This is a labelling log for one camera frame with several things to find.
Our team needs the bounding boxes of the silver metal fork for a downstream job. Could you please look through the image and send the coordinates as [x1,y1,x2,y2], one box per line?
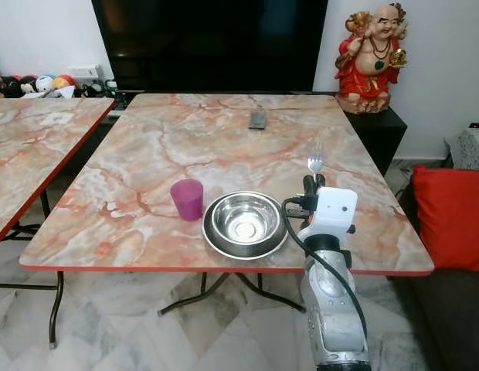
[307,141,325,178]

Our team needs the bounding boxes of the stainless steel bowl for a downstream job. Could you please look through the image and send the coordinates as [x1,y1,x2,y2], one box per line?
[202,191,288,260]

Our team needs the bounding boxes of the purple plastic cup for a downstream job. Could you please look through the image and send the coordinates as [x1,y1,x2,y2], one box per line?
[170,179,205,223]

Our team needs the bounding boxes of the red laughing Buddha statue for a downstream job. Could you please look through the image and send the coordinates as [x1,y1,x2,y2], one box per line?
[335,4,409,115]

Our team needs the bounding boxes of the large marble-pattern folding table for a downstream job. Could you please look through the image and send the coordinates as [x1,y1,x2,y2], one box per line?
[19,93,435,317]

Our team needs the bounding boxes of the red cushion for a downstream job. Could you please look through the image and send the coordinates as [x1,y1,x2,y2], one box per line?
[412,164,479,274]

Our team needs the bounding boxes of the grey patterned cushion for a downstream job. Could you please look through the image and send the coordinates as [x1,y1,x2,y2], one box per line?
[446,124,479,172]

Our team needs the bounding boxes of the red plush toy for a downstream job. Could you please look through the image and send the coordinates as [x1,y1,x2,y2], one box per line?
[0,71,15,98]

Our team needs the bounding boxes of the marble-pattern side table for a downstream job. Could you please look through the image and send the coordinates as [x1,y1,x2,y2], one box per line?
[0,97,117,349]

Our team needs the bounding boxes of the black flat-screen television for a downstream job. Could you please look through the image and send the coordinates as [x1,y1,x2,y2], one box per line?
[91,0,329,94]

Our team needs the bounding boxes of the dark grey sofa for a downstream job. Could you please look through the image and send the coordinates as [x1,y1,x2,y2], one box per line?
[390,267,479,371]

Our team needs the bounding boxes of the black round plush toy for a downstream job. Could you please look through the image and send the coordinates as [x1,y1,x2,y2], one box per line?
[19,75,38,96]

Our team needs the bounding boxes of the white round plush toy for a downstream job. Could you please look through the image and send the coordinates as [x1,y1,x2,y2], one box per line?
[36,74,56,94]

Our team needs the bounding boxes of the orange round plush toy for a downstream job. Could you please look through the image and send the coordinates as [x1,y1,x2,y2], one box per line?
[55,73,77,95]

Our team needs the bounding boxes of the white box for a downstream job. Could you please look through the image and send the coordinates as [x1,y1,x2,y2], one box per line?
[67,63,104,83]

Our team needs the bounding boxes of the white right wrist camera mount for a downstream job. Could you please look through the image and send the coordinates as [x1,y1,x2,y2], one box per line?
[309,186,358,238]

